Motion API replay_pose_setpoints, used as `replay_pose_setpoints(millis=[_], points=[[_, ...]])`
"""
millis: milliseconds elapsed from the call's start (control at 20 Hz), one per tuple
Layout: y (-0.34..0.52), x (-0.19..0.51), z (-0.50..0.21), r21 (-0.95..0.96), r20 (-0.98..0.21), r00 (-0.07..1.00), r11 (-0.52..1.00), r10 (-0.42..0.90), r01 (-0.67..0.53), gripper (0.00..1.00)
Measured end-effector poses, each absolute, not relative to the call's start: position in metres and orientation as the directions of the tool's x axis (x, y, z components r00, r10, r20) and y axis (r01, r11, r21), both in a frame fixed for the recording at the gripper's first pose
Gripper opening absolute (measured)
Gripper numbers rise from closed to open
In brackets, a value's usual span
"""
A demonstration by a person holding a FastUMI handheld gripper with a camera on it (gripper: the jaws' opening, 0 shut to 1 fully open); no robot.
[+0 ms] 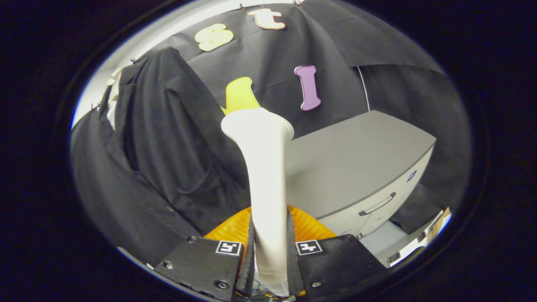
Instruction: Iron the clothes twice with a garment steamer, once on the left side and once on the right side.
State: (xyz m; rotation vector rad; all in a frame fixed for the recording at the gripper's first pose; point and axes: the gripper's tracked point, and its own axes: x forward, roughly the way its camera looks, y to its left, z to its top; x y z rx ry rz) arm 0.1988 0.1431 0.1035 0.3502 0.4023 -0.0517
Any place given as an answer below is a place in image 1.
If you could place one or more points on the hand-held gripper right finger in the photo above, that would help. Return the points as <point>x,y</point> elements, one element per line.
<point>331,264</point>

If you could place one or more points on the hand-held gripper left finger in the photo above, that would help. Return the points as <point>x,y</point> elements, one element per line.
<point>201,264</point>

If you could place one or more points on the white garment steamer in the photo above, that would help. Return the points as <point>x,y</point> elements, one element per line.
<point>268,176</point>

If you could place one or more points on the black blazer jacket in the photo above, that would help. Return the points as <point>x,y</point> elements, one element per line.
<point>168,126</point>

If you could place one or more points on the white shirt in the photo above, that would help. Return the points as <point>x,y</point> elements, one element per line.
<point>112,105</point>

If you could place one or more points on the cream clothes hanger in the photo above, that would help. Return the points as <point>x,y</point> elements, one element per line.
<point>114,77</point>

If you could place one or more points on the grey cabinet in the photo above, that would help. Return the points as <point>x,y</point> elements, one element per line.
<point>348,159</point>

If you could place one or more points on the cardboard box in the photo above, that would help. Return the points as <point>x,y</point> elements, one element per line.
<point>440,220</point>

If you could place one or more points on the small electronic cabinet lock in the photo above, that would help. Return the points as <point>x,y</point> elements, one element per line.
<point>411,175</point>

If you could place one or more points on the black backdrop cloth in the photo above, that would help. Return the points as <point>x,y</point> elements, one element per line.
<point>335,50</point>

